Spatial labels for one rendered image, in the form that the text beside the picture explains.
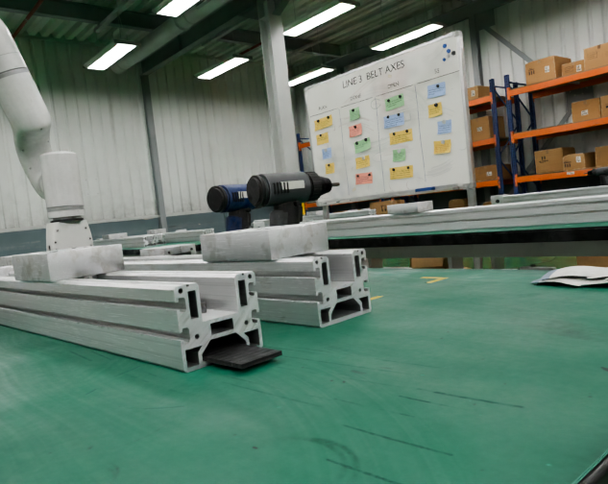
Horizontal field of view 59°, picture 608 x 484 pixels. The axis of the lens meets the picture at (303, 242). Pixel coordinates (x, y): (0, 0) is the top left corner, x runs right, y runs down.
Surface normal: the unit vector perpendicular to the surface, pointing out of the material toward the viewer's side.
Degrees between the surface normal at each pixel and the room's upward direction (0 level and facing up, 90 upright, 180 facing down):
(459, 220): 90
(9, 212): 90
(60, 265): 90
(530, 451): 0
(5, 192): 90
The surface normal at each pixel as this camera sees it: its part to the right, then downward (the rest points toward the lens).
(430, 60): -0.75, 0.12
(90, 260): 0.69, -0.04
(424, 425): -0.11, -0.99
